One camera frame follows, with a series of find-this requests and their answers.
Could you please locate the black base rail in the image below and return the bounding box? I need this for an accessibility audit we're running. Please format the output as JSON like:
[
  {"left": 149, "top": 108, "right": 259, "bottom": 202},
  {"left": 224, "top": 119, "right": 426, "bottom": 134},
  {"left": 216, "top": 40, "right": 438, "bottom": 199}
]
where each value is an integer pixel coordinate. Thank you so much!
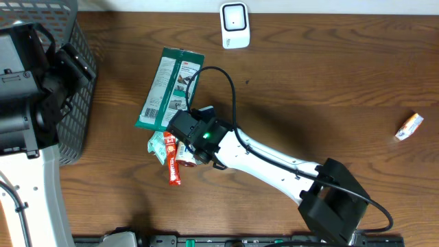
[{"left": 73, "top": 233, "right": 405, "bottom": 247}]

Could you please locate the light green crinkled pouch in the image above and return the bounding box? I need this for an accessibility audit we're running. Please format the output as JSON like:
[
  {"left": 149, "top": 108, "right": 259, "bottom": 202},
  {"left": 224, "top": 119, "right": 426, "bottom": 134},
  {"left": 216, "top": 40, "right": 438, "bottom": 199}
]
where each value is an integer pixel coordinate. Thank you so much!
[{"left": 147, "top": 131, "right": 167, "bottom": 165}]

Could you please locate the green-lid jar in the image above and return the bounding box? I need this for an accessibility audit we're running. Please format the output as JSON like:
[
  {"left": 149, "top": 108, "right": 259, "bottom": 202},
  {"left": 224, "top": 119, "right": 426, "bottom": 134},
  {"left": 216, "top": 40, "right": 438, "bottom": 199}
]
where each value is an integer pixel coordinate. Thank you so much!
[{"left": 176, "top": 141, "right": 197, "bottom": 167}]

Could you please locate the grey plastic mesh basket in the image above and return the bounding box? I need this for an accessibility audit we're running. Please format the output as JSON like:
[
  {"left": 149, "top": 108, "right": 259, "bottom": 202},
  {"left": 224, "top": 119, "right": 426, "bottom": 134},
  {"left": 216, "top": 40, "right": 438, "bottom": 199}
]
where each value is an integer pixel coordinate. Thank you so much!
[{"left": 1, "top": 1, "right": 97, "bottom": 165}]

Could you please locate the orange snack packet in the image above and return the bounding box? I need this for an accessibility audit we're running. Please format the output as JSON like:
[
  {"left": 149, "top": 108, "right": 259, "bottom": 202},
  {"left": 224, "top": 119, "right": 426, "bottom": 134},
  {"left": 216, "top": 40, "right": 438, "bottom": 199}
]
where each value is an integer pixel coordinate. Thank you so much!
[{"left": 395, "top": 113, "right": 424, "bottom": 141}]

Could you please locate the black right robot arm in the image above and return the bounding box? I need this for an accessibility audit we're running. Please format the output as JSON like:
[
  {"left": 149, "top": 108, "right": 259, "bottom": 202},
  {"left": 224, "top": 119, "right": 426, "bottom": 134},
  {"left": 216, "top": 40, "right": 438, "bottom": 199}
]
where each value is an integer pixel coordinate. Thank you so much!
[{"left": 188, "top": 119, "right": 370, "bottom": 245}]

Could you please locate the red stick sachet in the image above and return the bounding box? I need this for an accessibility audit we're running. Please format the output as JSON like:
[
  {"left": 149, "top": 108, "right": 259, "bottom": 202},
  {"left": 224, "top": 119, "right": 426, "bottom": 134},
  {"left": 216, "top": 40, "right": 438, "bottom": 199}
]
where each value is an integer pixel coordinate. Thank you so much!
[{"left": 163, "top": 132, "right": 181, "bottom": 186}]

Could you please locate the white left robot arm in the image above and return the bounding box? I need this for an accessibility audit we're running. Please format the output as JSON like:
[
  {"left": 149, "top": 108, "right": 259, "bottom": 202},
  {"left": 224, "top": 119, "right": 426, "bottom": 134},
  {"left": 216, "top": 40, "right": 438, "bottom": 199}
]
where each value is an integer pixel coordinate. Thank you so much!
[{"left": 1, "top": 44, "right": 96, "bottom": 246}]

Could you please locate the white barcode scanner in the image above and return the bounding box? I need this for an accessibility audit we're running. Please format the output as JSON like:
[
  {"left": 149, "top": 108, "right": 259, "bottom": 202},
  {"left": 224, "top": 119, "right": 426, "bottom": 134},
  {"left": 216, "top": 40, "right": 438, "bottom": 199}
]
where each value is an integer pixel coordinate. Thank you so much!
[{"left": 219, "top": 2, "right": 250, "bottom": 49}]

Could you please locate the green 3M package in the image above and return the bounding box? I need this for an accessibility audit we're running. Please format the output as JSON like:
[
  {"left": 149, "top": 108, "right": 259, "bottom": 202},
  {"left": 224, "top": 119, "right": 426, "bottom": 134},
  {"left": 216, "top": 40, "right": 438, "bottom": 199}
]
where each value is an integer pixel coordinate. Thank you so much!
[{"left": 135, "top": 47, "right": 204, "bottom": 131}]

